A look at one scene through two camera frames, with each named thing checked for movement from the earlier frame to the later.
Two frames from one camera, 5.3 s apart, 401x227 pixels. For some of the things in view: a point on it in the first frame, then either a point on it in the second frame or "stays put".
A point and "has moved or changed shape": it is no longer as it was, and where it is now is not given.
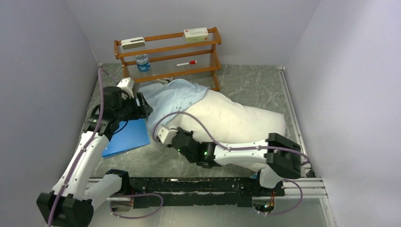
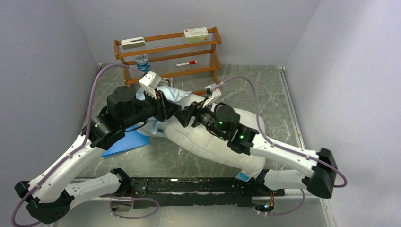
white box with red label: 196,34 stays put
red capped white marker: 191,62 stays put
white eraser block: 133,43 stays put
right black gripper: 180,130 to 191,110
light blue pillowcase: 169,96 has moved or changed shape
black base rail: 153,192 stays put
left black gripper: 141,111 to 165,108
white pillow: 214,117 has moved or changed shape
